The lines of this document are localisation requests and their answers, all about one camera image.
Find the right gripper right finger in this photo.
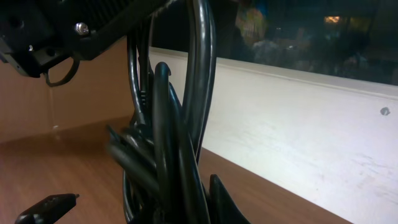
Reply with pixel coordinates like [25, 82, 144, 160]
[209, 174, 250, 224]

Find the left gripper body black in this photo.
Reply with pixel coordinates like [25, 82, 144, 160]
[1, 0, 168, 78]

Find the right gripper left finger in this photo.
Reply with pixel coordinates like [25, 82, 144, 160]
[15, 194, 80, 224]

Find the black usb cable long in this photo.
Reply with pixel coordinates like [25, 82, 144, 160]
[123, 0, 218, 224]

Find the black usb cable short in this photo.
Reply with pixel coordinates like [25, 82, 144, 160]
[107, 21, 160, 197]

